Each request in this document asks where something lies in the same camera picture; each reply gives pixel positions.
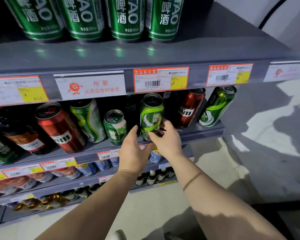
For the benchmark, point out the person's left hand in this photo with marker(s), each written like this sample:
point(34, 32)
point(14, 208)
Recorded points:
point(133, 157)

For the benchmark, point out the person's right hand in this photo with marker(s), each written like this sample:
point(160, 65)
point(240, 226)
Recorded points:
point(168, 144)

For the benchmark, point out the short green beer cans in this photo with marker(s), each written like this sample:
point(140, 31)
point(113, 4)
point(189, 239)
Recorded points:
point(2, 151)
point(115, 132)

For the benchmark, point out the brown Budweiser beer bottles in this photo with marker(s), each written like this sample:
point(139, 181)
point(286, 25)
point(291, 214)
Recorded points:
point(27, 142)

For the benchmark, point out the grey store shelving unit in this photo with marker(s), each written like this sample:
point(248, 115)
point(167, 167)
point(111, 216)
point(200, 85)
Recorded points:
point(215, 42)

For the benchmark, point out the person's right forearm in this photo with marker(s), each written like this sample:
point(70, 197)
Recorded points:
point(227, 209)

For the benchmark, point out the person's left forearm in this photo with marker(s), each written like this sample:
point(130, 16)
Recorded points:
point(90, 209)

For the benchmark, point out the person's left shoe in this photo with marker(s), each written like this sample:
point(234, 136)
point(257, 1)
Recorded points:
point(117, 235)

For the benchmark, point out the brown wrist band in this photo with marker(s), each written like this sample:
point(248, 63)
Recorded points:
point(192, 181)

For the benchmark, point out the orange-bordered price tag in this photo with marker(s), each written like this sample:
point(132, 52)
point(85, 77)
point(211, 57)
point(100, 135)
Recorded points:
point(230, 75)
point(161, 79)
point(17, 91)

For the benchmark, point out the white notice card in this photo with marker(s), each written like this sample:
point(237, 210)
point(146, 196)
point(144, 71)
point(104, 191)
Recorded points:
point(286, 71)
point(90, 86)

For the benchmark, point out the grey display platform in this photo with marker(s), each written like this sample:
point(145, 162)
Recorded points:
point(277, 206)

